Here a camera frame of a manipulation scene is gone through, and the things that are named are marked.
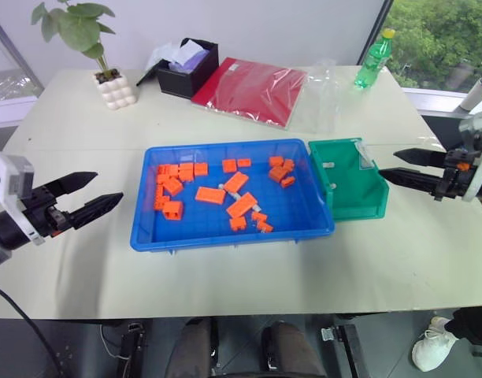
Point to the transparent label sleeve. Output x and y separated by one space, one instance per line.
365 157

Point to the dark trouser leg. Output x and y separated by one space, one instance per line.
471 325

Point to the white sneaker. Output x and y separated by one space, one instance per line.
432 348

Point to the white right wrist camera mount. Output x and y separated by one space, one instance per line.
475 126

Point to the black square box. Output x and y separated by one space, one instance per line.
186 80

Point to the green plastic bin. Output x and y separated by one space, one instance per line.
355 197

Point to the flat orange building block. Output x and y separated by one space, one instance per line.
210 195
241 206
236 182

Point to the clear plastic bag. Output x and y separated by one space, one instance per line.
319 102

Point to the purple paper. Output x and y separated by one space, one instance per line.
193 61

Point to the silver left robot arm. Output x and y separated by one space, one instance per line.
4 232

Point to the dark grey rounded shape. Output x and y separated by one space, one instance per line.
190 350
294 350

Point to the black table frame bracket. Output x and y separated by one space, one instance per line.
349 350
132 350

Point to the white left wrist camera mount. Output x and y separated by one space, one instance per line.
6 173

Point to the white cylinder with black cap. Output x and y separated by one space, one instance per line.
475 94

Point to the green leafy plant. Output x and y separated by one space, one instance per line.
77 35

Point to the grey window frame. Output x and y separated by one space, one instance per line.
16 53

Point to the white crumpled paper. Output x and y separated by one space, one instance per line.
164 55

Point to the red wrapped folder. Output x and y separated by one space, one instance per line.
249 88

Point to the green plastic bottle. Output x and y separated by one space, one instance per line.
373 63

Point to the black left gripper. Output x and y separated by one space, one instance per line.
44 214

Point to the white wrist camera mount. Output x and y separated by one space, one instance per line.
475 126
6 173

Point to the white bubble plant pot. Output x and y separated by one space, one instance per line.
115 92

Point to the blue plastic tray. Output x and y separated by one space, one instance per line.
209 232

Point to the dark window frame post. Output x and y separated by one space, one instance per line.
377 15

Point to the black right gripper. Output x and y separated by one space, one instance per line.
457 183

